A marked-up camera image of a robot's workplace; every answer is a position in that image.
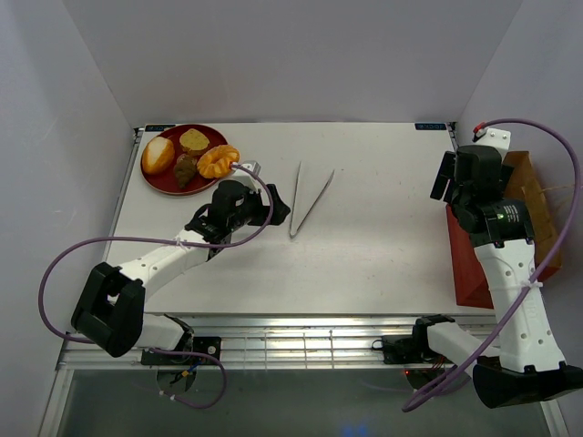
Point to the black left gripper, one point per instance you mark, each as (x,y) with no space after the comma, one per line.
(280,210)

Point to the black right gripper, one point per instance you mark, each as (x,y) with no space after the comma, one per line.
(445,173)

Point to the stainless steel tongs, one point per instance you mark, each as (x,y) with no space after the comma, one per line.
(295,226)

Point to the orange ring doughnut bread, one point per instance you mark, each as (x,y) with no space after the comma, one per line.
(216,163)

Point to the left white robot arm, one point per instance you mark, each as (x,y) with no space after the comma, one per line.
(111,309)

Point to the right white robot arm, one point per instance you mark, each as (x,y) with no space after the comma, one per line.
(520,361)

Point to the tan sliced bread piece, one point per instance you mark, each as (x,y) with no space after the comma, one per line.
(194,142)

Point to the white round bread roll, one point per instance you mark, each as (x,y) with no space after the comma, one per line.
(157,155)

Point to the blue label sticker right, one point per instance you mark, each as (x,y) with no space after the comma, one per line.
(430,126)

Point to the blue label sticker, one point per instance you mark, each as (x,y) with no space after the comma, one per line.
(430,126)
(158,128)

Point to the small brown chocolate croissant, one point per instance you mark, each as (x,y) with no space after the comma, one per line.
(185,170)

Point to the red round plate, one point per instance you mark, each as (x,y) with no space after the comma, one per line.
(165,182)

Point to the blue label sticker left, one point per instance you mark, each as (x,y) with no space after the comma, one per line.
(158,128)

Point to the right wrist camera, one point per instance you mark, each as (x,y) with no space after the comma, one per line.
(492,137)

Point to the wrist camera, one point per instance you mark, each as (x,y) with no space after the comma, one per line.
(492,137)
(253,166)

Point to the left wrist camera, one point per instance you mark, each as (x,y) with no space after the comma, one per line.
(253,166)

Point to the aluminium rail frame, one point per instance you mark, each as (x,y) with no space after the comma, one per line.
(372,257)

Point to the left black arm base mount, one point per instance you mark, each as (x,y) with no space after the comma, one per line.
(194,350)

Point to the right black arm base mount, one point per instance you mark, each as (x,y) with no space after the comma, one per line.
(403,350)

